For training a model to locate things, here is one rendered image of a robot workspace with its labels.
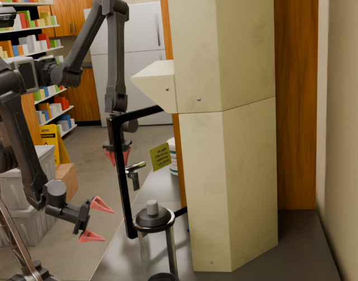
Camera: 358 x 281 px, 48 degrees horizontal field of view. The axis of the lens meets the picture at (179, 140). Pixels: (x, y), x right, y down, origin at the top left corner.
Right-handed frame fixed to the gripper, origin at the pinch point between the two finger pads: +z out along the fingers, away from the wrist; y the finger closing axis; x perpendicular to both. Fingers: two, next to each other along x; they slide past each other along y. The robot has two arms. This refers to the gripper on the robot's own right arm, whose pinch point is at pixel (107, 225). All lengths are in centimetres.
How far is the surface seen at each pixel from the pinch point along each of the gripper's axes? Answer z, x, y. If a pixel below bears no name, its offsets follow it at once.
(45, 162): -88, 200, -54
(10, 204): -94, 168, -84
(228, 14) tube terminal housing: 14, -21, 69
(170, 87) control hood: 7, -20, 48
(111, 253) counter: 4.1, 0.6, -8.7
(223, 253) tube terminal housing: 35.0, -12.7, 9.0
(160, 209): 14.1, -21.6, 18.2
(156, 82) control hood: 3, -19, 48
